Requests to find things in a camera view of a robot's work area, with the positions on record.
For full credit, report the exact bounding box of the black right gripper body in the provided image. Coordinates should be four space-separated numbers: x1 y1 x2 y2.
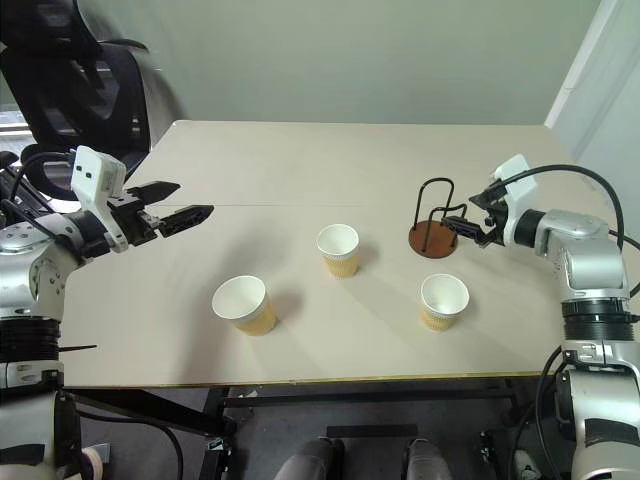
478 201 507 250

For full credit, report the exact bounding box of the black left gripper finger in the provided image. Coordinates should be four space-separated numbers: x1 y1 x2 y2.
130 181 181 205
157 203 216 239

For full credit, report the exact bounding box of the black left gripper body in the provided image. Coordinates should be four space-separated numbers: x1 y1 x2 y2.
107 187 164 246

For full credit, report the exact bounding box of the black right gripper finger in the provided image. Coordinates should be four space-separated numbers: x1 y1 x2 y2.
468 188 499 209
442 214 484 241

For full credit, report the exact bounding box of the translucent plastic cup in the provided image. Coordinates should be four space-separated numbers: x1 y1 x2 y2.
211 274 278 337

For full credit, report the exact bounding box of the black mesh office chair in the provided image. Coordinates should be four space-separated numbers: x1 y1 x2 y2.
0 0 171 201

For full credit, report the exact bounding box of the black flat floor plate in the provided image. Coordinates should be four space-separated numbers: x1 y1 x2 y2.
325 424 419 442

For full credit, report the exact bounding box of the dark grey rounded shape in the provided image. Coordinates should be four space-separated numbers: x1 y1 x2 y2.
274 437 346 480
407 438 452 480

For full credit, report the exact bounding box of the pink rounded floor object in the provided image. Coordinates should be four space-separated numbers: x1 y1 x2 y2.
81 446 105 480

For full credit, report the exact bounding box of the brown base wire cup holder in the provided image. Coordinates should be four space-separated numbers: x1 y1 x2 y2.
408 175 470 261

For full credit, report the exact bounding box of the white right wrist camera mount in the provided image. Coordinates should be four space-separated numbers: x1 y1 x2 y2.
488 154 539 247

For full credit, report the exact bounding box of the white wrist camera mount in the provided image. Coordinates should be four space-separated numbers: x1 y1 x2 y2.
488 154 539 247
69 144 129 254

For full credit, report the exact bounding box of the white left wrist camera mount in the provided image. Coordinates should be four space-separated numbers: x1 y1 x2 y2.
69 144 129 254

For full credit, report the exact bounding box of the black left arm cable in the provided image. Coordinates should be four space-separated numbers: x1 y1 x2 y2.
0 148 79 236

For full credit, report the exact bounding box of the black hanging right arm cable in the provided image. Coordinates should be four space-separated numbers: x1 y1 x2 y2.
535 347 575 444

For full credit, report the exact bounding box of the black metal table frame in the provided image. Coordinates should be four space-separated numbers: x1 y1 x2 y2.
62 382 544 480

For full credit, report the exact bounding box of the black floor cable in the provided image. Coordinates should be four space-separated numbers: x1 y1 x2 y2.
77 407 185 480

